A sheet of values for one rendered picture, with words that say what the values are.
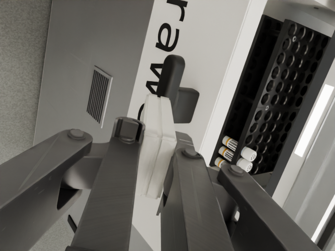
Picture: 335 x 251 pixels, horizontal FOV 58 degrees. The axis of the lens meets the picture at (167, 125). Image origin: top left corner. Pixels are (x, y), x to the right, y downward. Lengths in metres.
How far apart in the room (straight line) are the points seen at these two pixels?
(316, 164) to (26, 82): 0.99
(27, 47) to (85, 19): 0.37
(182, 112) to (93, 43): 0.54
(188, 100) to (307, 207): 0.20
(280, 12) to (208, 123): 0.22
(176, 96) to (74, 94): 0.63
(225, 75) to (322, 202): 0.19
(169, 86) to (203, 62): 0.04
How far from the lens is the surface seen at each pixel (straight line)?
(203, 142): 0.24
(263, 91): 0.32
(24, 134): 1.23
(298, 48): 0.35
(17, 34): 1.11
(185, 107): 0.23
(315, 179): 0.36
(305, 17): 0.47
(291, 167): 0.37
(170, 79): 0.21
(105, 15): 0.72
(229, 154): 0.35
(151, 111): 0.15
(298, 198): 0.37
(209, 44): 0.24
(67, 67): 0.89
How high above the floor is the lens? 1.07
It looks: 44 degrees down
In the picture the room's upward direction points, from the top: 125 degrees clockwise
